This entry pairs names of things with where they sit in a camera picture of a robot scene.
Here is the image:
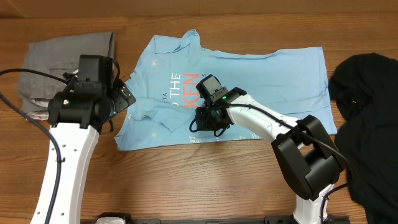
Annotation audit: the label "light blue t-shirt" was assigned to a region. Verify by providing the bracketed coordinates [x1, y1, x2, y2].
[115, 30, 336, 151]

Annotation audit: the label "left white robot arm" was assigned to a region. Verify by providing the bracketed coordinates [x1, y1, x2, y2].
[31, 55, 136, 223]

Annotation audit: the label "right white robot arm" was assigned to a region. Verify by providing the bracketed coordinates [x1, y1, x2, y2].
[190, 75, 350, 224]

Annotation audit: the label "folded grey trousers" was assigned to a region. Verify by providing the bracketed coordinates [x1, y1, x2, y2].
[17, 31, 115, 121]

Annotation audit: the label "black garment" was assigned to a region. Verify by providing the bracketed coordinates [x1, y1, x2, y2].
[328, 53, 397, 223]

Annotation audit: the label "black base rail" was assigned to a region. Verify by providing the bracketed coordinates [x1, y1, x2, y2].
[124, 214, 351, 224]

